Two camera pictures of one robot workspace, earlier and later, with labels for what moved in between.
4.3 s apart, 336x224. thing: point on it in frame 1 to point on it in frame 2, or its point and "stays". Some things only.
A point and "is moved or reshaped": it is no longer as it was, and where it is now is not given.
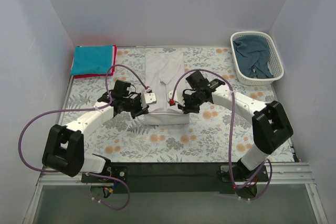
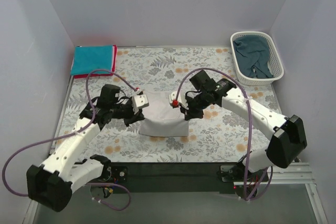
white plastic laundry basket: [275, 65] stays
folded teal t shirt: [92, 59] stays
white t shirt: [163, 67] is moved or reshaped
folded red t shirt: [115, 54] stays
